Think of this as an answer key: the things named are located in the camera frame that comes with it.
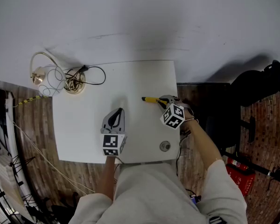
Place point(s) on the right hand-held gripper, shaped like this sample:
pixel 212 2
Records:
pixel 173 115

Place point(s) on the red fire extinguisher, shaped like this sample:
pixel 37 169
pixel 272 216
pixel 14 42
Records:
pixel 236 163

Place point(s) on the red fire extinguisher box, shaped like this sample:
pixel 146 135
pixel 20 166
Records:
pixel 243 181

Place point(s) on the person's right forearm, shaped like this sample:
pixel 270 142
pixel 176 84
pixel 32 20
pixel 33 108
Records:
pixel 205 146

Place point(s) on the white textured panel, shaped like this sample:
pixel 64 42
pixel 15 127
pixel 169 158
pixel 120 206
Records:
pixel 4 176

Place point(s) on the white table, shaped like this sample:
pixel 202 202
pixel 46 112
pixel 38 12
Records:
pixel 84 125

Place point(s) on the black office chair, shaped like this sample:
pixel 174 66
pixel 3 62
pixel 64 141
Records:
pixel 252 85

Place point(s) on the person's right hand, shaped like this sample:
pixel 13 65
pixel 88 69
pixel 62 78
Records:
pixel 189 114

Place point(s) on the yellow black striped strip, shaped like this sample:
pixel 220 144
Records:
pixel 32 99

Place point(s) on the round grey table grommet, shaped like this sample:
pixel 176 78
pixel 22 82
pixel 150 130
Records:
pixel 165 146

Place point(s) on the person's light grey clothing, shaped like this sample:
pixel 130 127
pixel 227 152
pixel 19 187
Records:
pixel 154 195

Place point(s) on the person's left forearm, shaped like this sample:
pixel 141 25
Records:
pixel 107 178

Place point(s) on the white globe lamp brass base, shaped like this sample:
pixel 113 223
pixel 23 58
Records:
pixel 51 80

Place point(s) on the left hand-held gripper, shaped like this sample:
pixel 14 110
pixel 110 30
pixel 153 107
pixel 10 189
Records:
pixel 110 141

